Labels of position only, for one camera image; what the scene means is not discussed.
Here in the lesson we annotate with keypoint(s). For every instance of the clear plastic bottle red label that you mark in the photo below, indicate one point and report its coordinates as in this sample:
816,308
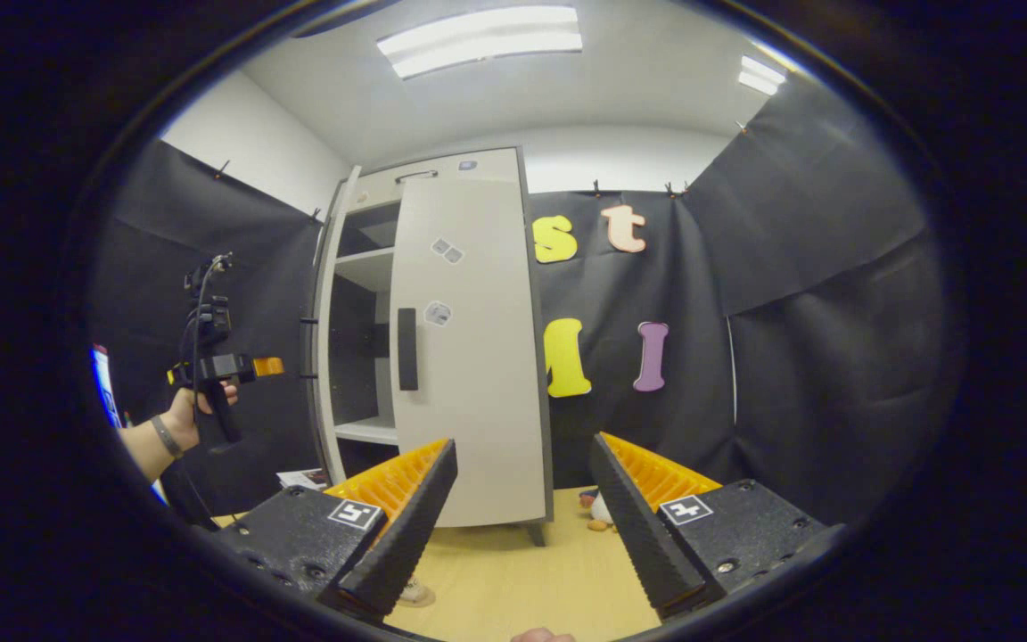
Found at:
411,588

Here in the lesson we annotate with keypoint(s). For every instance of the grey wristband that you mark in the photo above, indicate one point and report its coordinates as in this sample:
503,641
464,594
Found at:
166,437

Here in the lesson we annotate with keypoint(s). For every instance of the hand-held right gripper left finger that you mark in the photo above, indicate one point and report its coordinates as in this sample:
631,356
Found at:
406,535

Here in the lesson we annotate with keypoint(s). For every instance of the blue white panel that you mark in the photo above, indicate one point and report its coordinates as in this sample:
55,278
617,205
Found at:
105,392

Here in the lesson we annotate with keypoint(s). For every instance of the white cabinet door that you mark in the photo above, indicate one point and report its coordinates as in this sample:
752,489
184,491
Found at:
328,357
478,401

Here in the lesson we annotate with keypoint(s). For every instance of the black backdrop cloth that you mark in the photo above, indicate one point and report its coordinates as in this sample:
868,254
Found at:
834,357

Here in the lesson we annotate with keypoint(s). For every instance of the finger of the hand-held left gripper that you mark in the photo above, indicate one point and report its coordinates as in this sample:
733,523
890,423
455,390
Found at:
268,366

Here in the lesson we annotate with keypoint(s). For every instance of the white grey cabinet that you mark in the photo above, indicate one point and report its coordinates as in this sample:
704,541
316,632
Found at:
362,267

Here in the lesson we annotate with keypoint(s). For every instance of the small ceiling light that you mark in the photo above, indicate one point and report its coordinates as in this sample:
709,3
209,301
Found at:
761,76

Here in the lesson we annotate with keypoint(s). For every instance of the long ceiling light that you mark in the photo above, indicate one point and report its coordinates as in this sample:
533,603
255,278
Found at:
478,40

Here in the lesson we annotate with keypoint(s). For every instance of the white cabinet drawer front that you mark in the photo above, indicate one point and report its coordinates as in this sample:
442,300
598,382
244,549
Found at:
496,165

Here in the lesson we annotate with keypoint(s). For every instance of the printed booklet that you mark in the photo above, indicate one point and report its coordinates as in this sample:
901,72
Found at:
304,479

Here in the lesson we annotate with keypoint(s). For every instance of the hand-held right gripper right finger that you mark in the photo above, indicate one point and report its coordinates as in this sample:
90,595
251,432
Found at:
638,535

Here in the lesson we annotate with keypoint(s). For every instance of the round wooden coaster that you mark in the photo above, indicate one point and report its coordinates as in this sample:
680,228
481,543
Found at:
426,599

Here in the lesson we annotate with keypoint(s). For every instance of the small white toy figure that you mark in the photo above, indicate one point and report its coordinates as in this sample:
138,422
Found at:
601,510

